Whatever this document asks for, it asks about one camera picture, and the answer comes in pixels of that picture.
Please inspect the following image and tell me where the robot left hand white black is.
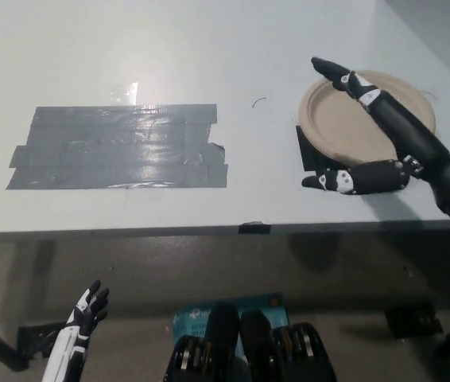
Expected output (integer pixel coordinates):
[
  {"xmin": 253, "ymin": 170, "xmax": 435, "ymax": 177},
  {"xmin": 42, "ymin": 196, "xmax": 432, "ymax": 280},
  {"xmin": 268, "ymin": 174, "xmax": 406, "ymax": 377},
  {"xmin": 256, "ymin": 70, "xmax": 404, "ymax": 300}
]
[{"xmin": 43, "ymin": 279, "xmax": 111, "ymax": 382}]

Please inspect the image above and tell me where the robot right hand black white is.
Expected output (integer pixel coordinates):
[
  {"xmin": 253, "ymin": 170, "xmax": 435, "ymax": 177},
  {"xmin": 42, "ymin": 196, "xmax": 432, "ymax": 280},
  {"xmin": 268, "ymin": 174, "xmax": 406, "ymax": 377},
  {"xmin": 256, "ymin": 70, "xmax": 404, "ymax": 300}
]
[{"xmin": 301, "ymin": 57, "xmax": 450, "ymax": 212}]

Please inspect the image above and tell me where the stack of beige paper plates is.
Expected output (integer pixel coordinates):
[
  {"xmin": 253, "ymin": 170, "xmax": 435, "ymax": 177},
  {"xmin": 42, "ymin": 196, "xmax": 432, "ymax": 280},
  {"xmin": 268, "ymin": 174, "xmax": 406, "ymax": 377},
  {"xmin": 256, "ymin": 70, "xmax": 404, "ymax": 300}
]
[{"xmin": 297, "ymin": 69, "xmax": 437, "ymax": 166}]

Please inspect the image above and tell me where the black tape patch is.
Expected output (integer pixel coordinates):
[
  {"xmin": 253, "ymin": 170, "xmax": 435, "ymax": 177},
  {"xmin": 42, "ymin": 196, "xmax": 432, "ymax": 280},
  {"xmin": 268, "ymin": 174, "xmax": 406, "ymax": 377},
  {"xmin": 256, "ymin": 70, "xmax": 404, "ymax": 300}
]
[{"xmin": 295, "ymin": 124, "xmax": 332, "ymax": 173}]

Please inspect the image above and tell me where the teal router box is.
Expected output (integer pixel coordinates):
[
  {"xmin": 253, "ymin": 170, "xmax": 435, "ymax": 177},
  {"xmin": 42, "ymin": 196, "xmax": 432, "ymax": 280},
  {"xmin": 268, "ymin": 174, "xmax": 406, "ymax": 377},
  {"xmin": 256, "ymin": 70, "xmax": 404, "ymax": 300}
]
[{"xmin": 171, "ymin": 292, "xmax": 289, "ymax": 356}]

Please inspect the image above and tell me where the grey duct tape patch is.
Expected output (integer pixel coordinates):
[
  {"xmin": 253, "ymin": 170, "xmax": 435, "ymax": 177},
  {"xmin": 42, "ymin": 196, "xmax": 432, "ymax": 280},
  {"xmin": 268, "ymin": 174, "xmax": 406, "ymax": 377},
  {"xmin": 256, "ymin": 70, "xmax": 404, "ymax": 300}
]
[{"xmin": 5, "ymin": 103, "xmax": 229, "ymax": 191}]

